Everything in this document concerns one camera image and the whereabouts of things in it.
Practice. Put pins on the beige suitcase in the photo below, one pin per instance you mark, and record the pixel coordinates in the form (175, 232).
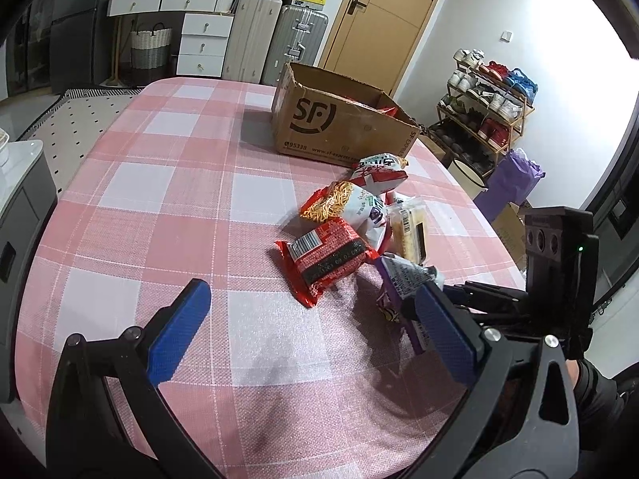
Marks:
(249, 40)

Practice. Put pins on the orange noodle snack packet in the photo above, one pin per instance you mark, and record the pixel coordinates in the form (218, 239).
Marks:
(344, 204)

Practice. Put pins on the clear packet of crackers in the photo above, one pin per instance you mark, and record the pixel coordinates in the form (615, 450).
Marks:
(407, 229)

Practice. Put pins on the printed cardboard carton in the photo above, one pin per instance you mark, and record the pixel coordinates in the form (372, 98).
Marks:
(511, 234)

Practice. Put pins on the tan wooden door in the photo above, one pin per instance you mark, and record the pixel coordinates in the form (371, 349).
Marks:
(379, 20)

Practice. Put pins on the grey white side table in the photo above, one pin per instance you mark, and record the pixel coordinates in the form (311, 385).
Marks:
(20, 239)

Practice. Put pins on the black white dotted rug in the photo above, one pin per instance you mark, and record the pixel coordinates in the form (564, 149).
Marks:
(75, 119)

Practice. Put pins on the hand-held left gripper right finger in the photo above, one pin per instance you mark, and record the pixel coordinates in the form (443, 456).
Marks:
(447, 329)

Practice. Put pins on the white food bowl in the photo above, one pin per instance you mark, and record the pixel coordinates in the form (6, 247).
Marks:
(2, 147)

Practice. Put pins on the white red snack packet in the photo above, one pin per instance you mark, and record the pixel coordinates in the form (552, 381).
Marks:
(379, 172)

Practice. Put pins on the silver suitcase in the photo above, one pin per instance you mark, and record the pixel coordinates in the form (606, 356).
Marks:
(294, 45)

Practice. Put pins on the grey refrigerator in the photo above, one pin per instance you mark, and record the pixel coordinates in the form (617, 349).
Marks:
(72, 40)

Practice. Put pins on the wooden shoe rack with shoes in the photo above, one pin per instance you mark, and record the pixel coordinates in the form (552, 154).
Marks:
(491, 100)

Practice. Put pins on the purple silver snack packet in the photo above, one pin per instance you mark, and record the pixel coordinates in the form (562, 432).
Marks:
(399, 274)

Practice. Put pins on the white wall switch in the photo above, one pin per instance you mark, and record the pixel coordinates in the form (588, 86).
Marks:
(506, 36)

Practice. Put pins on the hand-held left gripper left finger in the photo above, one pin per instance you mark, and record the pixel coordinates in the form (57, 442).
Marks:
(177, 329)

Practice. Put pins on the purple bag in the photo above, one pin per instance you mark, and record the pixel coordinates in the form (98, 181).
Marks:
(509, 184)

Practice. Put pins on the woven laundry basket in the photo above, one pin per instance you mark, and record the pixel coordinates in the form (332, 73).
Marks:
(150, 50)

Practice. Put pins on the person's right forearm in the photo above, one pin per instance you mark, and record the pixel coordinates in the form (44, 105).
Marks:
(599, 399)

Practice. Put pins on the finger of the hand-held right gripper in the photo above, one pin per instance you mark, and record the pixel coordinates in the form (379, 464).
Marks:
(499, 320)
(489, 293)

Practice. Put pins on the dark glass cabinet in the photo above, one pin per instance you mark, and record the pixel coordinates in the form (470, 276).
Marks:
(25, 50)

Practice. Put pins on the cream trash bin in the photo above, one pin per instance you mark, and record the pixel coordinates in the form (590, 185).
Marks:
(469, 172)

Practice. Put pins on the white drawer desk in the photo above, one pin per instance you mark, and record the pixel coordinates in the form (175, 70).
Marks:
(204, 40)

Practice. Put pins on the pink checked tablecloth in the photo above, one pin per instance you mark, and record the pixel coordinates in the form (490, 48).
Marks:
(174, 184)

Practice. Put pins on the brown cardboard box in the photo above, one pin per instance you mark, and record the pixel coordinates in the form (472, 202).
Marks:
(349, 129)

